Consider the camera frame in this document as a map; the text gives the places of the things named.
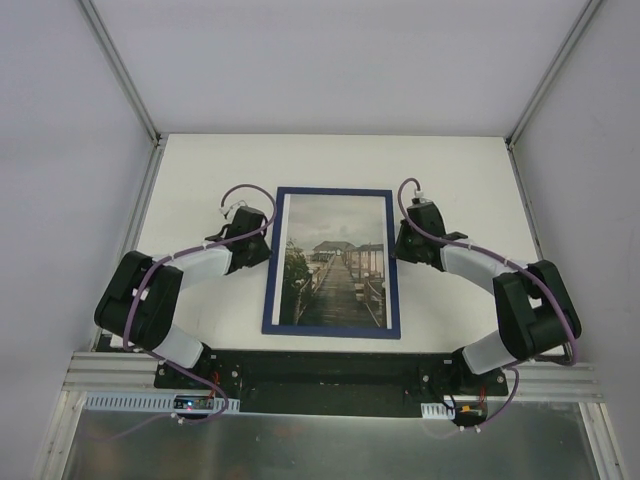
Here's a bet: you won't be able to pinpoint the pier landscape photo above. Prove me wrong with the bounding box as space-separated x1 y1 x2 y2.
272 194 392 330

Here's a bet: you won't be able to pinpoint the blue wooden picture frame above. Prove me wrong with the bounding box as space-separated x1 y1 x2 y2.
261 186 404 341

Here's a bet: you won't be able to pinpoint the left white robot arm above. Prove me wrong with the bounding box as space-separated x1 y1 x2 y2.
94 206 271 389

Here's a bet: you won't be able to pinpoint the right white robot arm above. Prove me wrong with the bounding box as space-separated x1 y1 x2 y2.
394 198 582 395

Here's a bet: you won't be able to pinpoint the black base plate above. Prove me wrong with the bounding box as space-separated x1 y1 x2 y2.
154 349 519 415

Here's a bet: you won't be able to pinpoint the right white cable duct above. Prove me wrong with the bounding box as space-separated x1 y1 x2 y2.
420 403 456 421

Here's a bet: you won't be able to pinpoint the white cable duct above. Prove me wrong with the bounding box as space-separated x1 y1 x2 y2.
85 393 240 414
420 403 456 421

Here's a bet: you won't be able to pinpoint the left white cable duct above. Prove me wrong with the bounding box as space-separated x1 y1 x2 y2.
85 393 240 414

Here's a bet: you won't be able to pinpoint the aluminium front rail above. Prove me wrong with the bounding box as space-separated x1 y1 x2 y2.
33 352 626 479

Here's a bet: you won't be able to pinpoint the left aluminium corner post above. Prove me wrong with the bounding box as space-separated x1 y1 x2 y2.
75 0 161 146

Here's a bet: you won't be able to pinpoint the aluminium corner post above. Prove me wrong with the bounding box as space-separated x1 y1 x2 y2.
75 0 161 146
505 0 606 151

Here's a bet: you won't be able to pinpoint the right aluminium corner post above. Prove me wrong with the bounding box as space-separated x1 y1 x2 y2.
505 0 606 151

